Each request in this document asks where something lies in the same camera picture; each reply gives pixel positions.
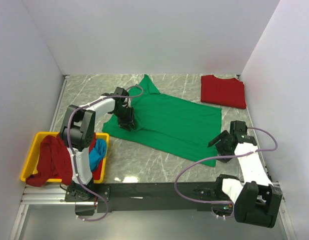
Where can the folded red t shirt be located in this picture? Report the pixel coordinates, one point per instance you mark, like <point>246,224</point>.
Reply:
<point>224,92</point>

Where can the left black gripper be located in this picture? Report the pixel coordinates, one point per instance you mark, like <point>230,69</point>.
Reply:
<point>124,123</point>

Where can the yellow plastic bin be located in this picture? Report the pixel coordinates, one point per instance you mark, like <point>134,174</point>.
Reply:
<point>32,158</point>

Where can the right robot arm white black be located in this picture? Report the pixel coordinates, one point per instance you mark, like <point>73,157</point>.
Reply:
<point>256,200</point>

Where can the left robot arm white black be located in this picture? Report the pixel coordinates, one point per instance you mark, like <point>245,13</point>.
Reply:
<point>78,131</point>

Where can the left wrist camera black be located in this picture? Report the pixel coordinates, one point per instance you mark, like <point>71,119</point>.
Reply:
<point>119,91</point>

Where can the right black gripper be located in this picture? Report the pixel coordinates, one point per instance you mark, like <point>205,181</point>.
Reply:
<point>222,136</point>

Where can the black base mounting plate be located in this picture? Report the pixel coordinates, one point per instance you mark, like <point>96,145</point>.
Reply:
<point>161,196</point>

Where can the crumpled red t shirt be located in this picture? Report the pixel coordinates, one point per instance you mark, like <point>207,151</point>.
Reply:
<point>53,162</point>

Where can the green t shirt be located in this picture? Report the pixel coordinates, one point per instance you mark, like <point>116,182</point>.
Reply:
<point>170,124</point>

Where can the blue t shirt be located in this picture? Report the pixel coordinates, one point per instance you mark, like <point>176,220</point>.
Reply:
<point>97,152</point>

